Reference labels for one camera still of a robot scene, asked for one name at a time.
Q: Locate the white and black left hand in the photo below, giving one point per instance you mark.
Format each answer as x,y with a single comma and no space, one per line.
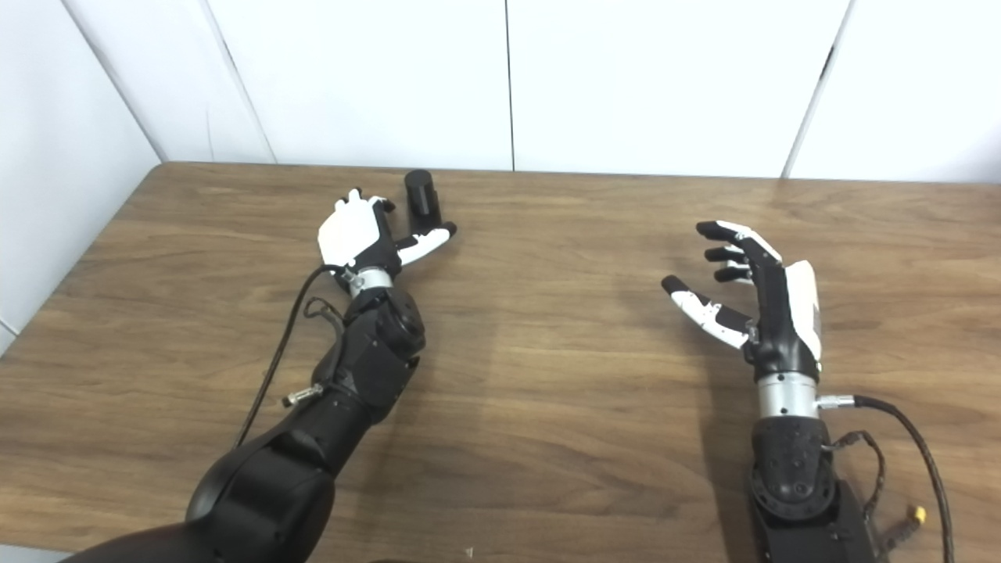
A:
352,234

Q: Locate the white and black right hand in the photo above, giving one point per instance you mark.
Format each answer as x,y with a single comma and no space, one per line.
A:
782,324

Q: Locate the black peg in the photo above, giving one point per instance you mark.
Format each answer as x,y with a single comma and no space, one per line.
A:
422,195

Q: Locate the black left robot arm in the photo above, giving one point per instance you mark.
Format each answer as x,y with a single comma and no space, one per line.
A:
367,367

